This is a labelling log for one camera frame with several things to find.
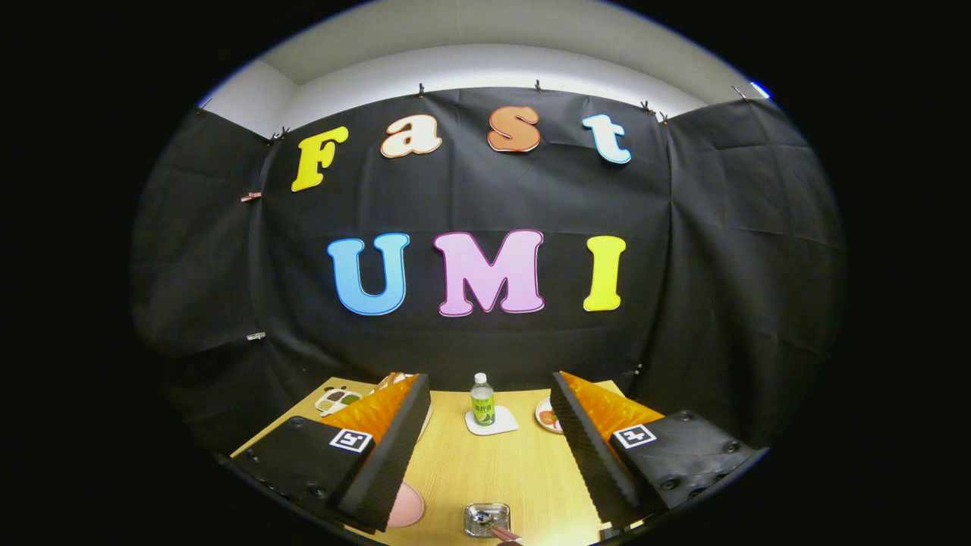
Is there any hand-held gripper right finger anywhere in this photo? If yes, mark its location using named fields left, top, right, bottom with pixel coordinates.
left=550, top=371, right=767, bottom=529

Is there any metal wire basket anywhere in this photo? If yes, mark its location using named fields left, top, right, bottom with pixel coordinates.
left=464, top=502, right=512, bottom=538

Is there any white compartment tray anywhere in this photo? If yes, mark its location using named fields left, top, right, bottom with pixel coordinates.
left=315, top=387, right=363, bottom=416

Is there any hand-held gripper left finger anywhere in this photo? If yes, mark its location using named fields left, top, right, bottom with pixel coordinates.
left=230, top=373, right=432, bottom=533

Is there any cream white toaster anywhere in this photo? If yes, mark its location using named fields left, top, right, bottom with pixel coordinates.
left=377, top=372, right=435, bottom=442

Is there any black backdrop cloth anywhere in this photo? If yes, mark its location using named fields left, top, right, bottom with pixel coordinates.
left=129, top=86, right=847, bottom=456

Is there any white plate of food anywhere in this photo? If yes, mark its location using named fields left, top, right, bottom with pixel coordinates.
left=535, top=397, right=566, bottom=435

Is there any pink round plate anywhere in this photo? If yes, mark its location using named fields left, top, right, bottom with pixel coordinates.
left=387, top=482, right=426, bottom=529

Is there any spoon with checked handle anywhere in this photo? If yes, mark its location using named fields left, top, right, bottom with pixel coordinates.
left=474, top=512, right=524, bottom=544

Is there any green label drink bottle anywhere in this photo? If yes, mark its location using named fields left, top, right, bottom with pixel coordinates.
left=470, top=372, right=496, bottom=427

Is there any white square coaster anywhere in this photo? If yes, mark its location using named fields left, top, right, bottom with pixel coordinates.
left=464, top=406, right=520, bottom=437

